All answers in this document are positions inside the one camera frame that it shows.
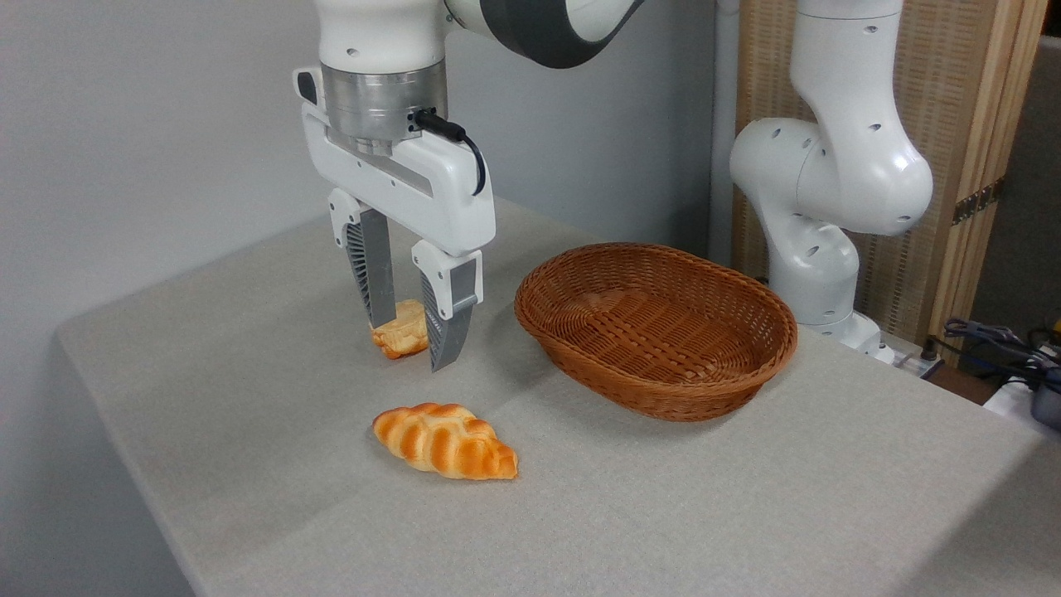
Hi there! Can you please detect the dark metal screen hinge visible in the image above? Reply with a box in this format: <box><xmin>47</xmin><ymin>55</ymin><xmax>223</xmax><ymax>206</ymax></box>
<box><xmin>951</xmin><ymin>177</ymin><xmax>1006</xmax><ymax>227</ymax></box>

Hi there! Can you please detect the small golden bread roll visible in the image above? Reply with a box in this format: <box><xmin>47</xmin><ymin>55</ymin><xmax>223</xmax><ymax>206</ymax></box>
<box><xmin>371</xmin><ymin>299</ymin><xmax>431</xmax><ymax>361</ymax></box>

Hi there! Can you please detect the braided golden bread loaf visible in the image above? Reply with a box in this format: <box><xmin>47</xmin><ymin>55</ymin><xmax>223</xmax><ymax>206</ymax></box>
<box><xmin>371</xmin><ymin>402</ymin><xmax>520</xmax><ymax>482</ymax></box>

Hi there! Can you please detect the wooden woven folding screen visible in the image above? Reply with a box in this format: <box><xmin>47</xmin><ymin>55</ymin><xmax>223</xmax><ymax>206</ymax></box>
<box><xmin>733</xmin><ymin>0</ymin><xmax>1050</xmax><ymax>367</ymax></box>

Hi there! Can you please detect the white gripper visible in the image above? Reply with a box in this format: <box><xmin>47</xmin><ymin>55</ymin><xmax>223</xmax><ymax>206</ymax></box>
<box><xmin>293</xmin><ymin>66</ymin><xmax>497</xmax><ymax>373</ymax></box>

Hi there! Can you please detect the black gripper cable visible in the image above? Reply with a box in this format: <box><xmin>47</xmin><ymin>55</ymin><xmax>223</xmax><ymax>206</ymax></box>
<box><xmin>411</xmin><ymin>108</ymin><xmax>488</xmax><ymax>197</ymax></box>

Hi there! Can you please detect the grey cable bundle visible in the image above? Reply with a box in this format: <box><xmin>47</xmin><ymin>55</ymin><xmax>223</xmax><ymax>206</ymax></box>
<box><xmin>928</xmin><ymin>318</ymin><xmax>1061</xmax><ymax>391</ymax></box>

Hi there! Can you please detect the brown wicker basket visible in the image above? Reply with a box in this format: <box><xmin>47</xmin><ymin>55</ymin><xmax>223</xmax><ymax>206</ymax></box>
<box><xmin>513</xmin><ymin>241</ymin><xmax>799</xmax><ymax>423</ymax></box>

